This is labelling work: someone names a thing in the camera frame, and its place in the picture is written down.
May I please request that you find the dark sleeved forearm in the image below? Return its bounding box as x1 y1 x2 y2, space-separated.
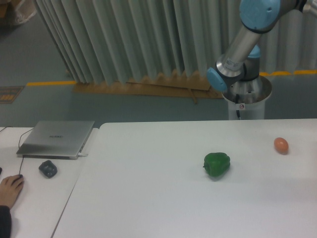
0 205 12 238

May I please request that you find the flat brown cardboard sheet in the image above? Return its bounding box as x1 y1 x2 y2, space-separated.
73 71 222 104

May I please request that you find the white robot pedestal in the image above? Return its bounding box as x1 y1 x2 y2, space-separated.
222 76 272 120

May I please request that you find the small black controller device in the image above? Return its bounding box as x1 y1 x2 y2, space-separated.
39 160 58 179

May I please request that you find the silver closed laptop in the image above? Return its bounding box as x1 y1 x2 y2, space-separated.
16 120 95 159

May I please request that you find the green bell pepper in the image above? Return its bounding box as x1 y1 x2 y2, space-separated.
203 152 230 177

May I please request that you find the brown egg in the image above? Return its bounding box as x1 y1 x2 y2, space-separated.
274 137 289 154

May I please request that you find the person's bare hand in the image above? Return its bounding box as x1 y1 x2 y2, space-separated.
0 175 24 209

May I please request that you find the pale green pleated curtain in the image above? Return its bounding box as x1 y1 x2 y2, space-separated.
31 0 317 83

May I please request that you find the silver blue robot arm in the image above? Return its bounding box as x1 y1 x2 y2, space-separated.
207 0 317 92

